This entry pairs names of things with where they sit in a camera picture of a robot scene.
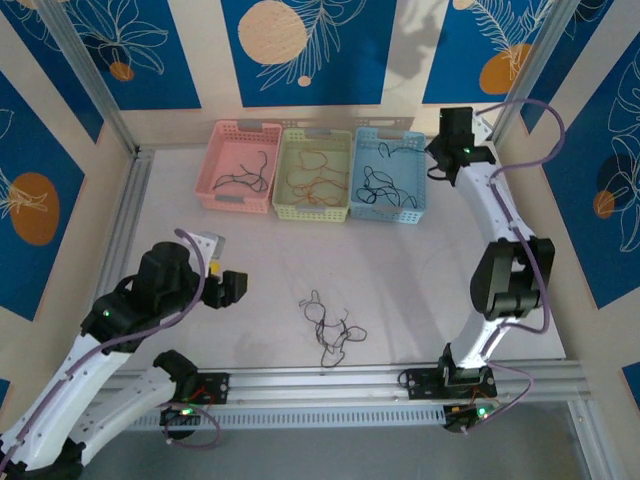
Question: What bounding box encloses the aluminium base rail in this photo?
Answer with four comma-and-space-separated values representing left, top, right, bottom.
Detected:
99, 358, 586, 409

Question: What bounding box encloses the blue perforated plastic basket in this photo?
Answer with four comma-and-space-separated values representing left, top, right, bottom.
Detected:
348, 126, 430, 227

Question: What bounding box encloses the green perforated plastic basket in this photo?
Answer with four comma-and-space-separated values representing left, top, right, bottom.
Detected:
272, 128, 354, 223

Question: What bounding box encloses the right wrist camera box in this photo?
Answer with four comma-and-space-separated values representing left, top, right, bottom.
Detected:
471, 112, 494, 149

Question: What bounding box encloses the blue poster with beige circle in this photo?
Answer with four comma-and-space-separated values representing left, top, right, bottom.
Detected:
221, 0, 400, 108

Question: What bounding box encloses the grey slotted cable duct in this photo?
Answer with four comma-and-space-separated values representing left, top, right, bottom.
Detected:
127, 403, 451, 432

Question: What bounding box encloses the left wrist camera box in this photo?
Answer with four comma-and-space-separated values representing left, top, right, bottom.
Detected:
192, 230, 227, 262

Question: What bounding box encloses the aluminium frame post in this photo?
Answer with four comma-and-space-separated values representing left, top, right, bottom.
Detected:
37, 0, 139, 156
487, 0, 574, 144

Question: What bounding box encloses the black controller board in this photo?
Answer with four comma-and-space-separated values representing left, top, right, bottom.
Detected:
443, 402, 491, 435
158, 404, 201, 441

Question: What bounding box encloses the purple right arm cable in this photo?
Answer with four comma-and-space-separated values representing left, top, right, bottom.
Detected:
462, 98, 565, 434

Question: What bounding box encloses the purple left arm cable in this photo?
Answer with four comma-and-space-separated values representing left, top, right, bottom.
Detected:
0, 228, 222, 450

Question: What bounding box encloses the black thin cable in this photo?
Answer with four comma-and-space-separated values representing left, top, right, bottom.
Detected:
354, 184, 401, 206
298, 288, 351, 351
377, 141, 425, 157
363, 166, 417, 207
318, 317, 370, 370

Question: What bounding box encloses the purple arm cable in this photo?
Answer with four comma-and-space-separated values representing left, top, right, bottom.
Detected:
462, 98, 565, 434
0, 228, 222, 450

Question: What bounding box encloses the aluminium side rail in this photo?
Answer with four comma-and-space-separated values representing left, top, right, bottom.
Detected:
97, 147, 155, 311

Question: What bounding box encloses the blue floral wall poster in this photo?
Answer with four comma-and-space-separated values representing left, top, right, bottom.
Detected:
0, 69, 87, 322
0, 0, 105, 146
49, 0, 203, 112
542, 47, 640, 310
421, 0, 557, 106
519, 0, 617, 135

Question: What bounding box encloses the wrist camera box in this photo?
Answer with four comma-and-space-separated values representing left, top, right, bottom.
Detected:
471, 112, 494, 149
192, 230, 227, 262

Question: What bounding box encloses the pink perforated plastic basket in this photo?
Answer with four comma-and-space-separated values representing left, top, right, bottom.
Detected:
193, 118, 284, 215

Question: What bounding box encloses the red thin cable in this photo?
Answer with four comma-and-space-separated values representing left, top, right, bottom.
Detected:
284, 168, 350, 207

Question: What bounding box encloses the dark green thin cable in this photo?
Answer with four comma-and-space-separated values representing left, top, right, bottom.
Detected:
238, 163, 271, 194
213, 152, 271, 191

